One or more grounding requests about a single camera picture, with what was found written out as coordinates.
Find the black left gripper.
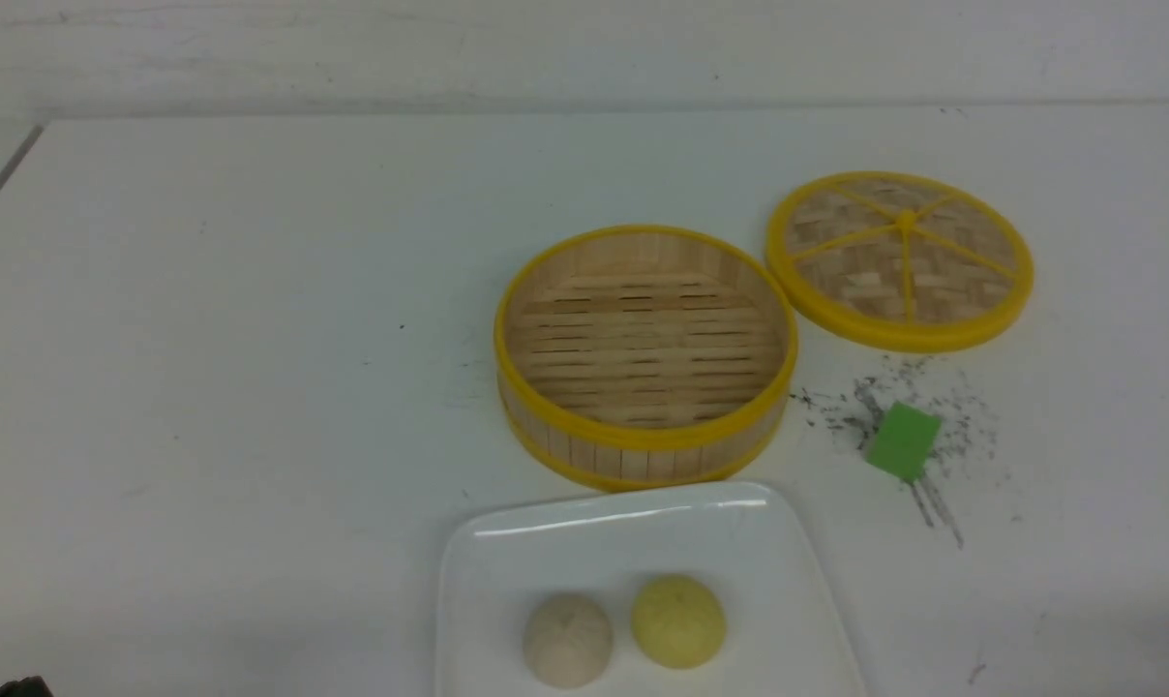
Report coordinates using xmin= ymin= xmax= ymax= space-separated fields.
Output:
xmin=0 ymin=678 xmax=44 ymax=697

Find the white steamed bun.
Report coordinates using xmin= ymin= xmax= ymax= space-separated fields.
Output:
xmin=523 ymin=592 xmax=614 ymax=691

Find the yellow steamed bun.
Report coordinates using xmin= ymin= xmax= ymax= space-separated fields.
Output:
xmin=630 ymin=574 xmax=728 ymax=670

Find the white square plate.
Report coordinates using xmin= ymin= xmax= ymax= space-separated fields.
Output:
xmin=433 ymin=481 xmax=866 ymax=696

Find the bamboo steamer basket yellow rim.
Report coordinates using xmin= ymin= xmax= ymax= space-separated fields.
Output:
xmin=493 ymin=225 xmax=798 ymax=494

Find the green square sticker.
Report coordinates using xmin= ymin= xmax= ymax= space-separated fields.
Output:
xmin=866 ymin=402 xmax=942 ymax=484

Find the bamboo steamer lid yellow rim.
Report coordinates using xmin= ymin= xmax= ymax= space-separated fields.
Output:
xmin=765 ymin=171 xmax=1035 ymax=353

